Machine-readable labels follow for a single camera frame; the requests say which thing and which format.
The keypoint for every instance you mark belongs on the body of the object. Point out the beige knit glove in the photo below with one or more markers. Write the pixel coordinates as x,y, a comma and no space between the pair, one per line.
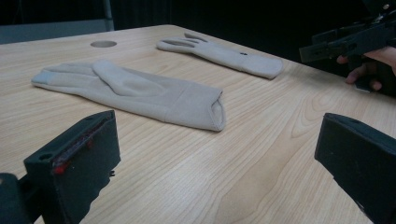
224,56
174,102

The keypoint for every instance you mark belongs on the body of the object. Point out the white metal desk frame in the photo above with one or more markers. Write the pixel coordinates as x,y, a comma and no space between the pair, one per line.
108,15

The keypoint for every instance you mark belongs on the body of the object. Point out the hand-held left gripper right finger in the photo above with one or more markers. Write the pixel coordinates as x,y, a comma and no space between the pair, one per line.
361,155

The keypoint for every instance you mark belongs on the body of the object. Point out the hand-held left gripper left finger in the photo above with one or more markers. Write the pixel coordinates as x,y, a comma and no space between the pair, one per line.
81,168

